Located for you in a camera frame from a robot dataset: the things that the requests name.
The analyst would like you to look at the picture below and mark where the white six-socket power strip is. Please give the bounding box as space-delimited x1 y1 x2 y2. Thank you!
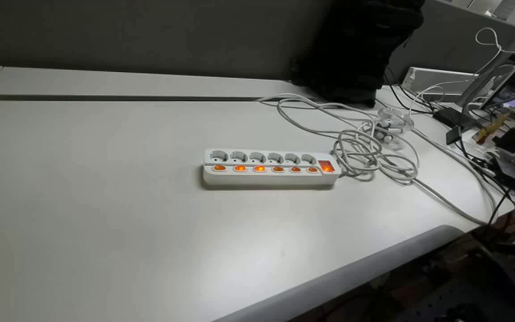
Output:
200 147 345 192

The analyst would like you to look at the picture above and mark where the clear plastic holder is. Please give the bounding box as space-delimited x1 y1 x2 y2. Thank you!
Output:
374 108 417 149

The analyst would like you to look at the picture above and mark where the black bulky cover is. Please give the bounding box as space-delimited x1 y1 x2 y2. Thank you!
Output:
290 0 427 108

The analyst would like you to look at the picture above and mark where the white flat box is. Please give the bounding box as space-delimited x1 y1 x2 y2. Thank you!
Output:
401 65 481 102

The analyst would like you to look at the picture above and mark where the black power brick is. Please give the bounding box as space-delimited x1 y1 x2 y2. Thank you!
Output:
433 106 476 131

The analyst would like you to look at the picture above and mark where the yellow flat tool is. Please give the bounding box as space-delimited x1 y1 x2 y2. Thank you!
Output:
472 113 511 145

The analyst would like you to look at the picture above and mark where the black flat adapter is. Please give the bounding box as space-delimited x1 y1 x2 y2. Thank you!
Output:
485 151 515 199

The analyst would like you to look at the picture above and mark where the white coiled power cable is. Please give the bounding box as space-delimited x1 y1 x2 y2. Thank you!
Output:
259 93 490 228

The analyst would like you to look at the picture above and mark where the black thin cable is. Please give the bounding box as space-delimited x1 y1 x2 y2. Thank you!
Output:
445 126 515 228

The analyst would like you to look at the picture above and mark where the white looped wire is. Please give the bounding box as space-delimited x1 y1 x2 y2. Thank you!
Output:
472 25 515 59

